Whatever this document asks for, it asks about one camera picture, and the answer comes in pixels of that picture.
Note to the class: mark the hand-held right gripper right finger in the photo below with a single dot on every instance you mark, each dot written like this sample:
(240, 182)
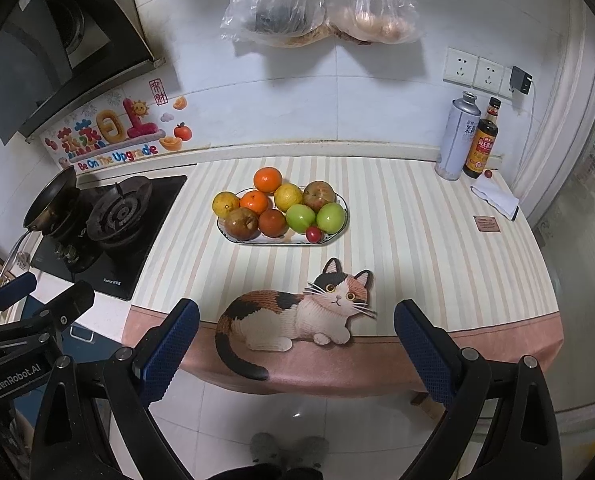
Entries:
(422, 350)

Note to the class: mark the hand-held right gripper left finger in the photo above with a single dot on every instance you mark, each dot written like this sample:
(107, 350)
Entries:
(172, 347)

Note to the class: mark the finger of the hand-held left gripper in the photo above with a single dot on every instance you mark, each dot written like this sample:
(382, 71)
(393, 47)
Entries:
(72, 300)
(12, 291)

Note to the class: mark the brown pear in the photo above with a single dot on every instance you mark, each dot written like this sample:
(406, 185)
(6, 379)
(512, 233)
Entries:
(241, 223)

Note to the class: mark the small yellow orange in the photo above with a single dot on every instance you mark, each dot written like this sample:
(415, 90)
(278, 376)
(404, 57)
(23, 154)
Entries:
(226, 203)

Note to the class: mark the small red fruit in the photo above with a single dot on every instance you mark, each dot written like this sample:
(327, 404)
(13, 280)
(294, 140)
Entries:
(314, 234)

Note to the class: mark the dark red-orange orange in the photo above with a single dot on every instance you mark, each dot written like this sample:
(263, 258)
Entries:
(273, 223)

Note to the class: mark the floral white plate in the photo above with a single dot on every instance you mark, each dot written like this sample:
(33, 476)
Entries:
(292, 239)

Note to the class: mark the green apple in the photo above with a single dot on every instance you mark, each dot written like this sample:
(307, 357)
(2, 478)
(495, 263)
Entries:
(300, 217)
(330, 216)

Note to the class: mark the red-green apple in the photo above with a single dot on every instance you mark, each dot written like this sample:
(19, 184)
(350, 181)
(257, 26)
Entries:
(319, 194)

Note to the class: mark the wooden table leg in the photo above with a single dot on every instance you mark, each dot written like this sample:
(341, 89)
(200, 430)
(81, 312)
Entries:
(423, 404)

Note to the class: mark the black gas stove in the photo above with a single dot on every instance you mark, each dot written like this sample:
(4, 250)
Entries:
(147, 240)

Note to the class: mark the black frying pan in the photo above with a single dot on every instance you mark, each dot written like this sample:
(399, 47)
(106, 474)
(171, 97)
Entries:
(52, 200)

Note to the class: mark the striped tablecloth with cat print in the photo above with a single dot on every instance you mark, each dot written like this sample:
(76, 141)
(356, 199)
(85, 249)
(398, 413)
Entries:
(402, 240)

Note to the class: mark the grey slipper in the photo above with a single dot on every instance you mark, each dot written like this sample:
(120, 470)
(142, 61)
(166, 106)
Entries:
(308, 451)
(266, 447)

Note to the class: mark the brown square card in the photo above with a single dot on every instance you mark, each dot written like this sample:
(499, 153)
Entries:
(486, 223)

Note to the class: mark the bright orange tangerine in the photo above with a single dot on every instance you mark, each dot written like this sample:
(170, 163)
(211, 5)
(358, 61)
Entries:
(255, 201)

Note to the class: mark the white folded cloth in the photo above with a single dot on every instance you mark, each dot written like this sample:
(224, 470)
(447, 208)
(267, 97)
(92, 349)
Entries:
(495, 197)

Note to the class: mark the large yellow orange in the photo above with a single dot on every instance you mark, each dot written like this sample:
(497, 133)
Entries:
(289, 196)

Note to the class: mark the dark sauce bottle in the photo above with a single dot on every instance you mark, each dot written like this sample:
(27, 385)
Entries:
(481, 147)

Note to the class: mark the grey metal can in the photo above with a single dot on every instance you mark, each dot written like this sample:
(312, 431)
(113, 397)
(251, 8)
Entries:
(456, 140)

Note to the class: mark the glass sliding door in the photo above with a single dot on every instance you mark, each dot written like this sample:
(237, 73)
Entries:
(592, 210)

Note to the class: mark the black range hood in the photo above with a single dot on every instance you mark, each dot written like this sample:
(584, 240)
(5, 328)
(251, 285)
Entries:
(52, 35)

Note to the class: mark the black plug charger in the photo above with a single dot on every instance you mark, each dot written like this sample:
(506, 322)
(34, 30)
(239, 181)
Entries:
(521, 81)

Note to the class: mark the plastic bag with eggs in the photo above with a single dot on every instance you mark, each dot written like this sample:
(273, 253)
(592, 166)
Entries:
(372, 15)

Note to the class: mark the plastic bag with dark contents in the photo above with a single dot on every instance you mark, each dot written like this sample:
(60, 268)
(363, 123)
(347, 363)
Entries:
(277, 10)

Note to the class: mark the colourful wall sticker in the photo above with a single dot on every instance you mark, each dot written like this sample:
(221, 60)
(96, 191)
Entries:
(122, 125)

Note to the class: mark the white wall socket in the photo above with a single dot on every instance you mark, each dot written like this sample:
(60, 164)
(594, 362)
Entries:
(460, 66)
(505, 87)
(490, 75)

